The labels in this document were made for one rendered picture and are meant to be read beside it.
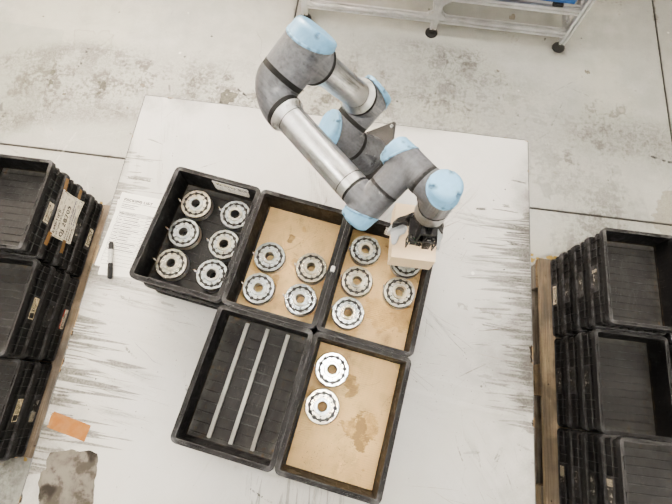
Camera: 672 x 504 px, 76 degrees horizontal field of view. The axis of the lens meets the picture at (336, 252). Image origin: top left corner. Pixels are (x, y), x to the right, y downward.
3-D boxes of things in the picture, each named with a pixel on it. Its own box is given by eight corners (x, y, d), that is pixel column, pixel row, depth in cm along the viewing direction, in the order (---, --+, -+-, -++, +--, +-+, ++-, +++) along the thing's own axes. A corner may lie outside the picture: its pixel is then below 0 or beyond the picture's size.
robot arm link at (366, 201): (228, 90, 107) (353, 234, 94) (254, 54, 103) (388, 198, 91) (255, 103, 118) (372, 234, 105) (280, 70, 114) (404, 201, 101)
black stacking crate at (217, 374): (228, 310, 142) (220, 304, 131) (314, 335, 140) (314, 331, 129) (182, 436, 130) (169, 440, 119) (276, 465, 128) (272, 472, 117)
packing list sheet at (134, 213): (117, 191, 166) (116, 191, 166) (176, 198, 166) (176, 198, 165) (91, 273, 156) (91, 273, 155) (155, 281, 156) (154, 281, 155)
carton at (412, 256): (391, 213, 129) (395, 202, 122) (431, 218, 129) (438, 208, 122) (387, 264, 124) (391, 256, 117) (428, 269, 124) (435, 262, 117)
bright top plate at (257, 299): (249, 269, 142) (249, 269, 141) (278, 278, 141) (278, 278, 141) (238, 298, 139) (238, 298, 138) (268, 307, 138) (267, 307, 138)
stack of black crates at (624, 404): (552, 338, 209) (594, 327, 176) (614, 345, 208) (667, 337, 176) (555, 426, 196) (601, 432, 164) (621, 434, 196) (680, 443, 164)
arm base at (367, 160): (355, 145, 166) (338, 132, 159) (387, 132, 156) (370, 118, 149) (351, 180, 161) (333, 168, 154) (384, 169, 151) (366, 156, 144)
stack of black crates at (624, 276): (548, 258, 221) (602, 226, 179) (607, 266, 221) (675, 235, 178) (551, 337, 209) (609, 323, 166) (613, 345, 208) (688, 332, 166)
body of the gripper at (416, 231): (403, 248, 112) (412, 231, 100) (405, 217, 114) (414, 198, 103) (432, 251, 111) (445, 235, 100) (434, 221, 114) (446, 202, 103)
